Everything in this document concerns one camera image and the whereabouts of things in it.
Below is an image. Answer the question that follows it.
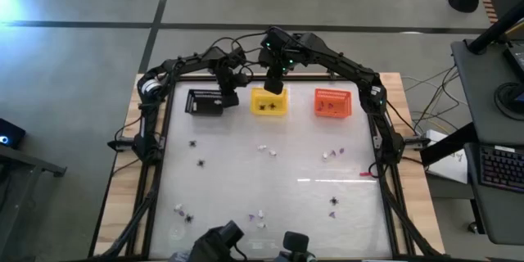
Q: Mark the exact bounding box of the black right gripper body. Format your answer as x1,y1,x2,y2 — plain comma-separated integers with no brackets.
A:
261,51,298,95

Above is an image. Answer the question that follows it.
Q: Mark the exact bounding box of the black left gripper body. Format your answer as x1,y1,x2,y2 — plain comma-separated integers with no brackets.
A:
215,65,250,108

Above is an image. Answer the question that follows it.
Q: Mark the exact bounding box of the yellow plastic basket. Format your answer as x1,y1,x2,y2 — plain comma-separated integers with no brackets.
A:
250,87,290,116

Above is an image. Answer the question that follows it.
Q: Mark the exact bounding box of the black plastic basket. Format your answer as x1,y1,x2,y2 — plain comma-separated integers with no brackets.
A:
184,88,225,117

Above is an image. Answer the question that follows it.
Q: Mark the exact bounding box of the orange plastic basket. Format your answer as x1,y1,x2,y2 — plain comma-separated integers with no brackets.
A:
314,88,353,119

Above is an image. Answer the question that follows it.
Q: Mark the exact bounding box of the black desk support bar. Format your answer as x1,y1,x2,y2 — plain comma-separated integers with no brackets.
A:
419,121,478,168

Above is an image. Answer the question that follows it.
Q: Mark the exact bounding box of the white paper sheet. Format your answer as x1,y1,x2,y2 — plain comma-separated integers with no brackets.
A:
425,129,470,185

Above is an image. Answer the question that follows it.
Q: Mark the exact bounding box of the grey side table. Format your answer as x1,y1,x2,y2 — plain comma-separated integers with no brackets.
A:
0,145,68,262

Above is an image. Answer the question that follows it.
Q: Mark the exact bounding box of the dark grey desk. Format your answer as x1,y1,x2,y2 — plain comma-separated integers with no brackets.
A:
450,38,524,246

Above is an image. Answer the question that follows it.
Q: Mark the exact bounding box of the black diagonal pole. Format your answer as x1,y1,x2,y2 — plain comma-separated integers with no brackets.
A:
466,2,524,55

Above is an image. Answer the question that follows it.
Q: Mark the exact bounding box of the black box with blue light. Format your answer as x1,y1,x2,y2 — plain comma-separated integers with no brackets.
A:
0,117,26,151

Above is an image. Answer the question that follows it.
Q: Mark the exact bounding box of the black monitor stand base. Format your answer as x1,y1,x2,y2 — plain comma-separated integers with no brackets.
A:
494,81,524,122

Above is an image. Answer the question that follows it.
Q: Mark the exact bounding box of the black laptop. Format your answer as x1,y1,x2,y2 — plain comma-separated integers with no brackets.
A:
502,40,524,85

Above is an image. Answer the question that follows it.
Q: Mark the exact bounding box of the black keyboard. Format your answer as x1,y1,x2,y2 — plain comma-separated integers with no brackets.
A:
478,145,524,194

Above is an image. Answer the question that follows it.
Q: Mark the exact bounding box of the black aluminium table frame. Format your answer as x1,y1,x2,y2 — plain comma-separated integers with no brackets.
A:
88,74,445,262

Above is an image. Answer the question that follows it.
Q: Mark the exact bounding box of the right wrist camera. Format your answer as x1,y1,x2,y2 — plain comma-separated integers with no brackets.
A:
260,26,288,55

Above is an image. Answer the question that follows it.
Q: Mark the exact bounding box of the black floor cable bundle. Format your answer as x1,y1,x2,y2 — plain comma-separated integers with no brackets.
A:
403,64,472,132

